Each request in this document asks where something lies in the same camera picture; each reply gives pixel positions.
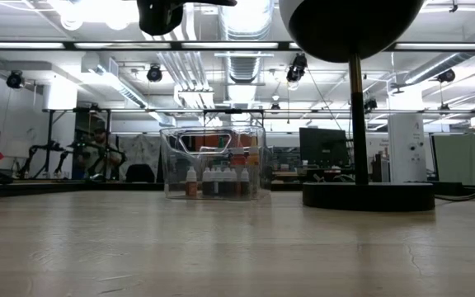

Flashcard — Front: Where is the large orange food coloring bottle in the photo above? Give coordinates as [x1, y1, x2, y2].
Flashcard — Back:
[247, 137, 261, 195]

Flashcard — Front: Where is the clear plastic bin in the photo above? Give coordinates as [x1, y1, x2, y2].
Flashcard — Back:
[159, 125, 273, 202]

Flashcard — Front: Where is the small red food coloring bottle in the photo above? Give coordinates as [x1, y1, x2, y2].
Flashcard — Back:
[185, 166, 198, 198]

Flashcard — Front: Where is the black office chair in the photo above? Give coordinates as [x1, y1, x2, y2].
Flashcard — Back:
[125, 163, 156, 184]

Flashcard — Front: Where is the black lamp with round base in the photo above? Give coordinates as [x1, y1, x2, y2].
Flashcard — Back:
[279, 0, 436, 213]

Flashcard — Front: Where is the person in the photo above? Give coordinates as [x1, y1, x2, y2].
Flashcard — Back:
[81, 121, 126, 182]

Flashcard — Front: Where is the white cabinet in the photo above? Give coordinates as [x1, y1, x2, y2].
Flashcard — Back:
[387, 113, 428, 185]

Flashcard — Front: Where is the long ceiling light strip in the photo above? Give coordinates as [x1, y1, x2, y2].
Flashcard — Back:
[0, 40, 282, 51]
[393, 42, 475, 51]

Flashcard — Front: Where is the silver ceiling duct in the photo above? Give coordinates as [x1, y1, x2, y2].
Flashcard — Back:
[216, 0, 275, 41]

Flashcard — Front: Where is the black rack frame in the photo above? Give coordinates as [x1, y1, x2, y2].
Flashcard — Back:
[41, 106, 113, 181]

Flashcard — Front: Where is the green partition wall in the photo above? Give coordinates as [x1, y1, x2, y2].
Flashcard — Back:
[430, 132, 475, 186]

